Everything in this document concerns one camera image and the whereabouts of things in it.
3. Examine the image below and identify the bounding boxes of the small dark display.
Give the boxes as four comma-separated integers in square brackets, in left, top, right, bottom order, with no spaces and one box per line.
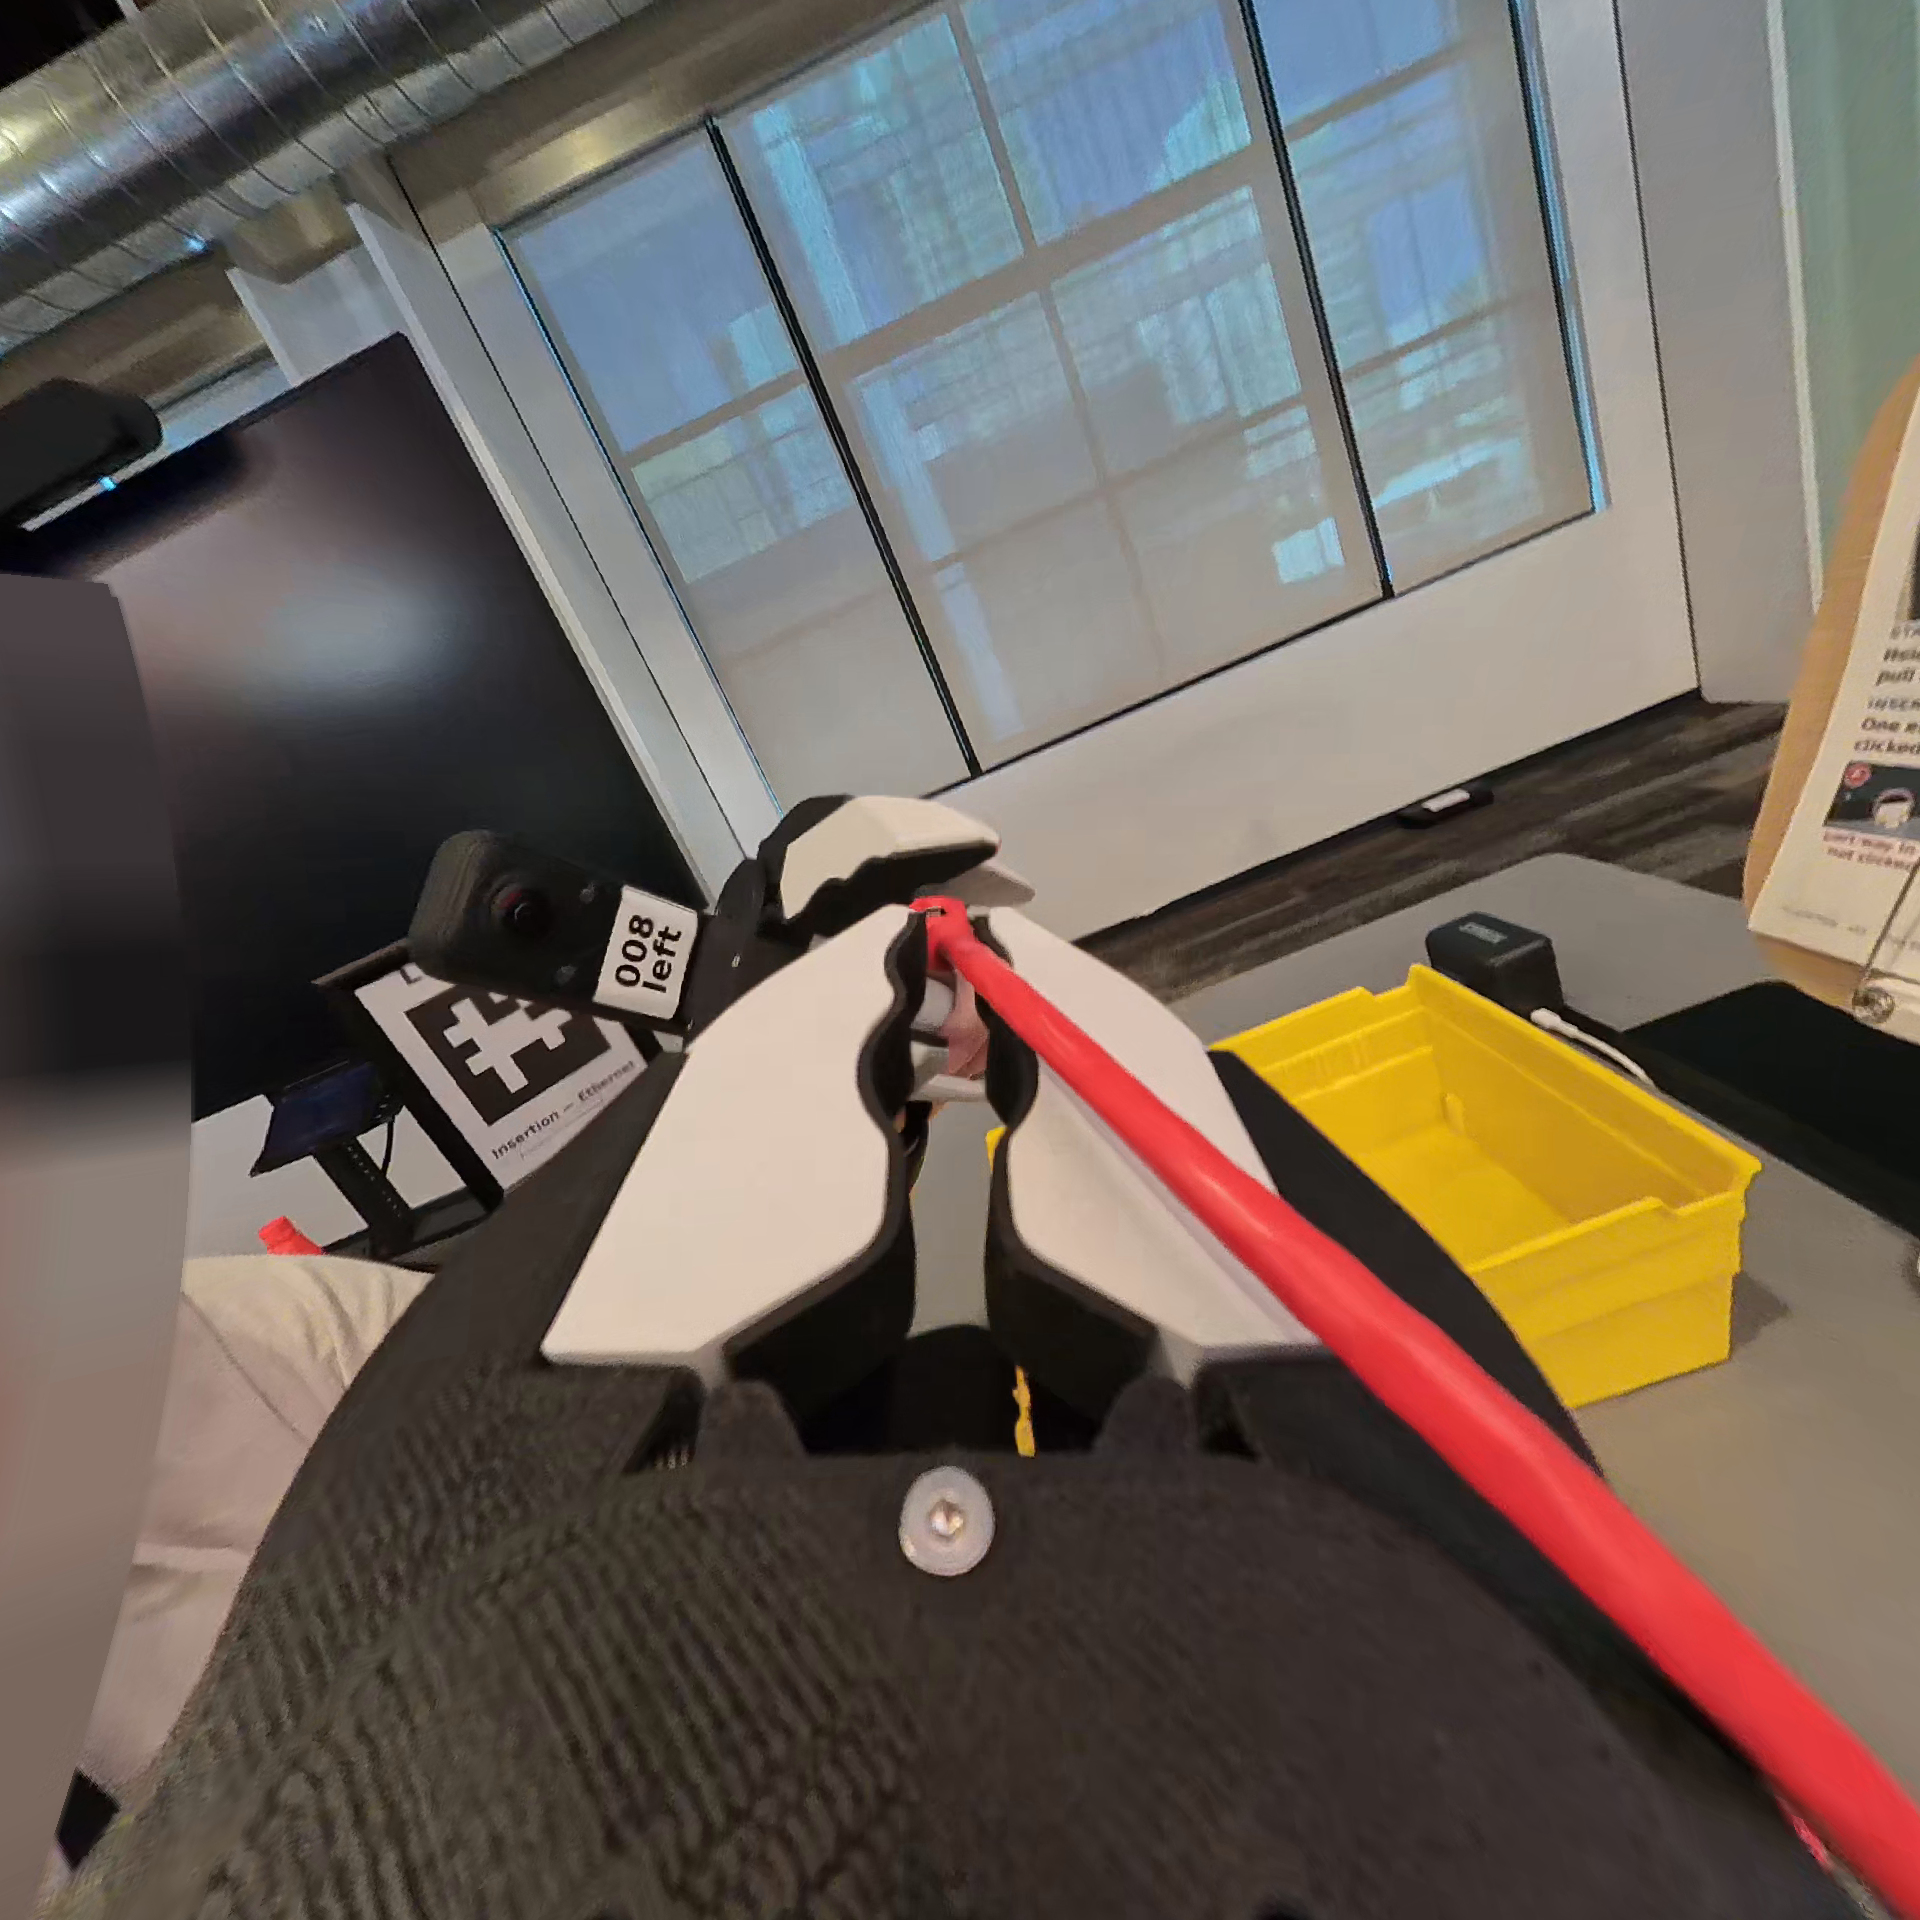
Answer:
[251,1056,395,1176]

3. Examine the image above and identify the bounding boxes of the red ethernet cable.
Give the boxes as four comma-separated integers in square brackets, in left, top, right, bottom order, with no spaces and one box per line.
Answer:
[911,896,1920,1920]

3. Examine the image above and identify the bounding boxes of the large black screen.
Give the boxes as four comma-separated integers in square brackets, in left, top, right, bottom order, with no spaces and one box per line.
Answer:
[0,334,706,1121]

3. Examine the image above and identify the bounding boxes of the thin white cable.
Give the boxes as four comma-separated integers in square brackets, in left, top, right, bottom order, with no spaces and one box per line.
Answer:
[1529,1008,1659,1089]

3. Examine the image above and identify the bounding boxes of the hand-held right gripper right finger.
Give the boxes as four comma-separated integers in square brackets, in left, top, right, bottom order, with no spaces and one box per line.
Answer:
[983,908,1327,1408]

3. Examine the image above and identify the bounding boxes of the wooden clipboard board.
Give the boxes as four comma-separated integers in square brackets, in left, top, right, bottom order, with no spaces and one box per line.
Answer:
[1745,360,1920,1037]

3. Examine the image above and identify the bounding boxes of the black desk mat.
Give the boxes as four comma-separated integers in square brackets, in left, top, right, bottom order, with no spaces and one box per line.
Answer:
[1628,982,1920,1238]

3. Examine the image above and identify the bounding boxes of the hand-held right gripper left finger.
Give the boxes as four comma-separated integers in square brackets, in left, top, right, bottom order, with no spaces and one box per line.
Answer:
[538,908,922,1408]

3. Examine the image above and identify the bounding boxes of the large window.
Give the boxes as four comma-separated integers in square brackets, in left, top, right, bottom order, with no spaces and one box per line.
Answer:
[497,0,1606,776]

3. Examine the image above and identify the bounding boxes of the round silver spiral duct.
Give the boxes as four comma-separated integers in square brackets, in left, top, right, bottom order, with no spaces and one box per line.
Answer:
[0,0,663,355]

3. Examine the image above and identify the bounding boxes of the person's white clothing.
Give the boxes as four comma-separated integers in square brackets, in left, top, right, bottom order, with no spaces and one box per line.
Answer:
[90,1253,437,1802]

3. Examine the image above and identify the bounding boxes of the black power adapter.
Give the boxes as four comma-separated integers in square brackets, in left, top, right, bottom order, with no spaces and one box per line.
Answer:
[1421,912,1565,1029]

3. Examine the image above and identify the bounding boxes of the printed instruction sheet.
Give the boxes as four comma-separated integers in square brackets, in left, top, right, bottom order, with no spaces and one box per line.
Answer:
[1746,434,1920,1045]

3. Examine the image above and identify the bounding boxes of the marker sign board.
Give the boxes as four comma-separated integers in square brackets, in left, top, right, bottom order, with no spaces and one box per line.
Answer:
[316,960,693,1202]

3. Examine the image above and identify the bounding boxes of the black rounded device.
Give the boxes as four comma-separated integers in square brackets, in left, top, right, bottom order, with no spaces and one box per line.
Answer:
[0,378,164,530]

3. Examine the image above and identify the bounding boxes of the yellow plastic bin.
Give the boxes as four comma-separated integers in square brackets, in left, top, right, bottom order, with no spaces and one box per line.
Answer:
[983,964,1764,1457]

